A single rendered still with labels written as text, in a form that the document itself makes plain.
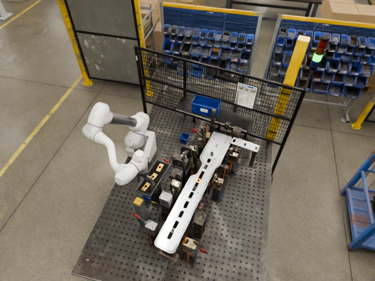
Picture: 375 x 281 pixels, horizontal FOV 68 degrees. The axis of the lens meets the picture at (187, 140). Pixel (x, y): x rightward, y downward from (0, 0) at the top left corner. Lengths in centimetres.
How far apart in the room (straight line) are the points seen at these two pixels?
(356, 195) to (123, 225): 284
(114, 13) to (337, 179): 392
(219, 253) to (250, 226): 41
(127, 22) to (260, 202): 312
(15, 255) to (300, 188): 356
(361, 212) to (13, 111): 537
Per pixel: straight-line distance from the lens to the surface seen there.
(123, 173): 204
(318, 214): 394
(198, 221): 241
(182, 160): 258
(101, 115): 240
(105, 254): 275
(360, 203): 407
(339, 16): 517
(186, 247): 232
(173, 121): 357
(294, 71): 285
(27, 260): 381
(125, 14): 447
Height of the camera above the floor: 321
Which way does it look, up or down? 48 degrees down
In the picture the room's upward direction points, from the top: straight up
